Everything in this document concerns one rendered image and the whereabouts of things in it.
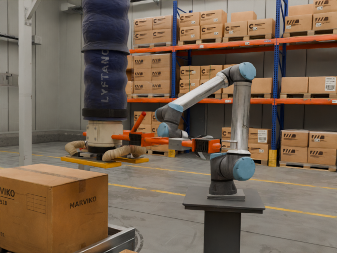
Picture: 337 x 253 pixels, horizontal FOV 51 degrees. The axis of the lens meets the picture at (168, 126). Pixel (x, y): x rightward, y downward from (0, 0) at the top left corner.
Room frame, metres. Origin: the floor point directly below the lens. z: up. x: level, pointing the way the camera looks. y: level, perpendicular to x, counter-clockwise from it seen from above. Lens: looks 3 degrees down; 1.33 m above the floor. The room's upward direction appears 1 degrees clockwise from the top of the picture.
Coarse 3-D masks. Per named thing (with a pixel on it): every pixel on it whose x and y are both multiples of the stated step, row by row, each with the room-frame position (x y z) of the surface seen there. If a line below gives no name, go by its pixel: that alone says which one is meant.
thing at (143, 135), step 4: (136, 132) 1.62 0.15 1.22; (140, 132) 1.64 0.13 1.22; (132, 136) 1.57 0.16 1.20; (136, 136) 1.55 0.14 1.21; (140, 136) 1.54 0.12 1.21; (144, 136) 1.55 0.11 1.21; (148, 136) 1.57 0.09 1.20; (152, 136) 1.59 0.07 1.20; (132, 140) 1.58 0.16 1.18; (136, 140) 1.56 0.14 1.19; (140, 140) 1.55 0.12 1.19; (132, 144) 1.57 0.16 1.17; (136, 144) 1.55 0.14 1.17; (140, 144) 1.54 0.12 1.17; (144, 144) 1.55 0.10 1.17; (148, 144) 1.57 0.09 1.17
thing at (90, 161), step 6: (66, 156) 1.74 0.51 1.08; (72, 156) 1.73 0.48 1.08; (78, 156) 1.71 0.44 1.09; (96, 156) 1.63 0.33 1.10; (72, 162) 1.68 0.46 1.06; (78, 162) 1.65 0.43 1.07; (84, 162) 1.63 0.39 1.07; (90, 162) 1.60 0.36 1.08; (96, 162) 1.59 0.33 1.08; (102, 162) 1.57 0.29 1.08; (108, 162) 1.58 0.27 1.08; (114, 162) 1.60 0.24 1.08; (120, 162) 1.61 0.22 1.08
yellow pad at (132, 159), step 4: (132, 156) 1.77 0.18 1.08; (116, 160) 1.77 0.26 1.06; (120, 160) 1.75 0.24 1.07; (124, 160) 1.73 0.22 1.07; (128, 160) 1.71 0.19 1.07; (132, 160) 1.70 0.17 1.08; (136, 160) 1.69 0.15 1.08; (140, 160) 1.71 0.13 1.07; (144, 160) 1.73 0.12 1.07; (148, 160) 1.76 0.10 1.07
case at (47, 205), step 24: (24, 168) 2.12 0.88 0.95; (48, 168) 2.14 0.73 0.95; (0, 192) 1.88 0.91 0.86; (24, 192) 1.77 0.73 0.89; (48, 192) 1.67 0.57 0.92; (72, 192) 1.77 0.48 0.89; (96, 192) 1.91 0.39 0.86; (0, 216) 1.89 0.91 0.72; (24, 216) 1.77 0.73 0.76; (48, 216) 1.67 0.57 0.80; (72, 216) 1.77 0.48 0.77; (96, 216) 1.92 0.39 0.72; (0, 240) 1.89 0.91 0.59; (24, 240) 1.77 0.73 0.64; (48, 240) 1.67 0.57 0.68; (72, 240) 1.77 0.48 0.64; (96, 240) 1.92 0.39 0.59
